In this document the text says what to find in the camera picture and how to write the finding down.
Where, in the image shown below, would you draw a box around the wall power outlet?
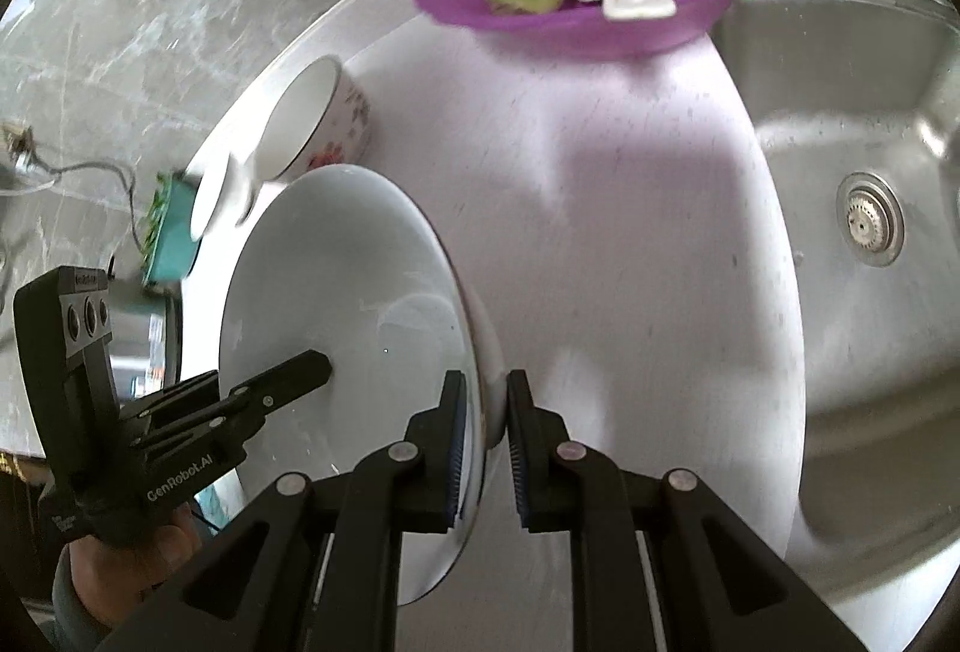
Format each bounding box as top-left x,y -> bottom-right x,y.
0,123 -> 35,175

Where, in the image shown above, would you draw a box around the floral print bowl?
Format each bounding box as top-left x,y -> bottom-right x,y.
255,56 -> 374,184

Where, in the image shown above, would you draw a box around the teal plastic basin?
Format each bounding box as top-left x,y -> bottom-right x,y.
139,172 -> 205,290

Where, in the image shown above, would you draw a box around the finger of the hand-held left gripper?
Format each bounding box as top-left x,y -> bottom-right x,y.
214,350 -> 334,435

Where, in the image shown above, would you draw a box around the person's left hand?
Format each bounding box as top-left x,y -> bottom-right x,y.
67,506 -> 205,629

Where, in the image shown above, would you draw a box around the large white bowl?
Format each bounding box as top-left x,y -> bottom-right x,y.
217,163 -> 502,609

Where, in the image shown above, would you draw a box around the white plastic peeler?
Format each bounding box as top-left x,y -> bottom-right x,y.
581,0 -> 674,21

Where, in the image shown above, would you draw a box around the stainless steel sink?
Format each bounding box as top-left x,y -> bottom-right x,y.
709,0 -> 960,623

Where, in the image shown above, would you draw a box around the person's left forearm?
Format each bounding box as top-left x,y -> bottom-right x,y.
51,543 -> 102,650

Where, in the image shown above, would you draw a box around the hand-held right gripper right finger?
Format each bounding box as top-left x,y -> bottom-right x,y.
506,369 -> 882,652

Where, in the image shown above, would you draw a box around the leafy green vegetables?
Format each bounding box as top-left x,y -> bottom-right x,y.
139,185 -> 170,257

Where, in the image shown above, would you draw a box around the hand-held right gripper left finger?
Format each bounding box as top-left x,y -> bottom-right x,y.
97,369 -> 468,652

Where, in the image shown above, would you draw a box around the small white bowl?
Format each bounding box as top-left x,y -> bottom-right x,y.
187,153 -> 260,242

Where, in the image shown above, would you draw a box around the black power cable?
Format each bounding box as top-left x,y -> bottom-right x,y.
33,159 -> 142,248

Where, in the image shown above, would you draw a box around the silver rice cooker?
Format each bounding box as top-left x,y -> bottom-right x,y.
105,290 -> 185,402

